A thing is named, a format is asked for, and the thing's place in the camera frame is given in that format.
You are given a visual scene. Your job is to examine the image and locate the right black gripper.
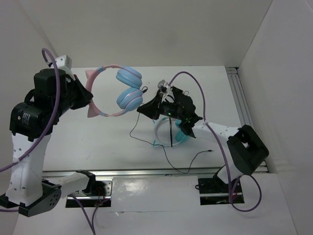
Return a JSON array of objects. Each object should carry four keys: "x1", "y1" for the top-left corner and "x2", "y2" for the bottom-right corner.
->
[{"x1": 137, "y1": 92, "x2": 185, "y2": 120}]

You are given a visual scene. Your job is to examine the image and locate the black headphone audio cable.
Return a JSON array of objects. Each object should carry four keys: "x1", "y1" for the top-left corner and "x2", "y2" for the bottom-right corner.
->
[{"x1": 129, "y1": 86, "x2": 214, "y2": 174}]

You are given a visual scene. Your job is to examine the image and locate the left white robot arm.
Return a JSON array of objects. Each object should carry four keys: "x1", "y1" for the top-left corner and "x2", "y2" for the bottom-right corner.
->
[{"x1": 0, "y1": 69, "x2": 97, "y2": 217}]

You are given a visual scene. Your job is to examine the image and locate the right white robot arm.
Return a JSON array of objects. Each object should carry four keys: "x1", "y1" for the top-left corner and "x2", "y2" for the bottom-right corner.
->
[{"x1": 137, "y1": 86, "x2": 269, "y2": 192}]

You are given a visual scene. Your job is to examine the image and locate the black headphones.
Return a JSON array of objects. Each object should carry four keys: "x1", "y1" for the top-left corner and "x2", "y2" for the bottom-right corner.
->
[{"x1": 171, "y1": 86, "x2": 189, "y2": 103}]

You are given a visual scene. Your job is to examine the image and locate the white teal cat-ear headphones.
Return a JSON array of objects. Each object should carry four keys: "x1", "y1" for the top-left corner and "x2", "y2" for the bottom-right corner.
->
[{"x1": 152, "y1": 117, "x2": 189, "y2": 147}]

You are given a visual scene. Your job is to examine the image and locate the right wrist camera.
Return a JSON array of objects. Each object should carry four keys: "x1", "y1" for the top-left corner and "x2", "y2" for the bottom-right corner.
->
[{"x1": 157, "y1": 79, "x2": 171, "y2": 99}]

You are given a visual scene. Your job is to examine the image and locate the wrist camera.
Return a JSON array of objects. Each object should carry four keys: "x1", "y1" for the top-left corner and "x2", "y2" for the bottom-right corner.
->
[
  {"x1": 157, "y1": 79, "x2": 171, "y2": 99},
  {"x1": 55, "y1": 55, "x2": 72, "y2": 74}
]

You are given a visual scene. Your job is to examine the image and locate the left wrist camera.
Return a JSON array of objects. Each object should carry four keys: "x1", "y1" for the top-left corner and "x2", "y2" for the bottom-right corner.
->
[{"x1": 55, "y1": 55, "x2": 72, "y2": 74}]

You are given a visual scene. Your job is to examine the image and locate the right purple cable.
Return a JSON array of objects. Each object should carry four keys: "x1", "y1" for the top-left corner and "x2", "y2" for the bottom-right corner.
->
[{"x1": 168, "y1": 71, "x2": 262, "y2": 212}]

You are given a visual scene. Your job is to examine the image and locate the purple cable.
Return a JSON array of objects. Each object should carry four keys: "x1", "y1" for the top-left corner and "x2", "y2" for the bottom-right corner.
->
[
  {"x1": 168, "y1": 71, "x2": 262, "y2": 212},
  {"x1": 0, "y1": 47, "x2": 108, "y2": 235}
]

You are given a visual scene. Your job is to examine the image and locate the aluminium side rail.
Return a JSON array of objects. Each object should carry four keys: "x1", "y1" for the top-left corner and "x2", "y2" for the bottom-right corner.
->
[{"x1": 225, "y1": 67, "x2": 254, "y2": 127}]

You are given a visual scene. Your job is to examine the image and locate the aluminium table edge rail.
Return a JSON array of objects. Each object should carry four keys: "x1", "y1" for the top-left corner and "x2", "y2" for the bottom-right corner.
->
[{"x1": 41, "y1": 166, "x2": 267, "y2": 181}]

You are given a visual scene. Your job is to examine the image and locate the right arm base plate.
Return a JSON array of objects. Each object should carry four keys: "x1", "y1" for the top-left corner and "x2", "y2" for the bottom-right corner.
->
[{"x1": 195, "y1": 178, "x2": 245, "y2": 206}]

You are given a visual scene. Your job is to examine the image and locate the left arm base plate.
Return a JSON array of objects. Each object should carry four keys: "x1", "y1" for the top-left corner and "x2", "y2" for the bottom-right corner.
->
[{"x1": 73, "y1": 179, "x2": 113, "y2": 208}]

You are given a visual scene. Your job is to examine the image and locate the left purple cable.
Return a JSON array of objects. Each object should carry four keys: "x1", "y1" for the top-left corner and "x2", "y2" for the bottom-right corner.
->
[{"x1": 0, "y1": 47, "x2": 108, "y2": 235}]

